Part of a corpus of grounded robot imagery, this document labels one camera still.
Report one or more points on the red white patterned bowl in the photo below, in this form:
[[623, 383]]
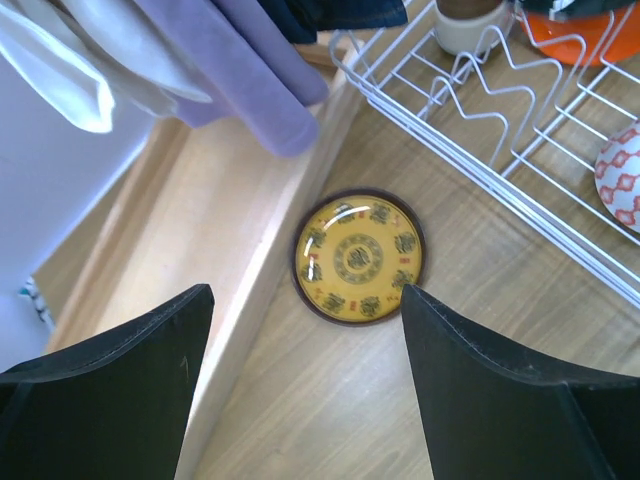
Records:
[[616, 176]]

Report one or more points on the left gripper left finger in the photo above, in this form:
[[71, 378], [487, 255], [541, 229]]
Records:
[[114, 406]]

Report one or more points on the white wire dish rack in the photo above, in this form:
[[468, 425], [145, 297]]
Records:
[[523, 126]]

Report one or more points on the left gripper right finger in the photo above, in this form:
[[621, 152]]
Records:
[[492, 408]]

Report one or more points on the lilac hanging cloth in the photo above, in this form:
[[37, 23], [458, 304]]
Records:
[[246, 66]]

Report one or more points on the white hanging cloth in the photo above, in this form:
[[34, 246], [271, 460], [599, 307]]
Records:
[[85, 57]]

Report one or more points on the navy hanging cloth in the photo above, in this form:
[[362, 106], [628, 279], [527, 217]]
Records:
[[300, 21]]

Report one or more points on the orange plate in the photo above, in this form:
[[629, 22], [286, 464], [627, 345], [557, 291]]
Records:
[[586, 33]]

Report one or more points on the white brown metal cup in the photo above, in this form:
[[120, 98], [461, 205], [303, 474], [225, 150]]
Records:
[[470, 25]]

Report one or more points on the yellow patterned small plate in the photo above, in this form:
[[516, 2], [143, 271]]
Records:
[[353, 252]]

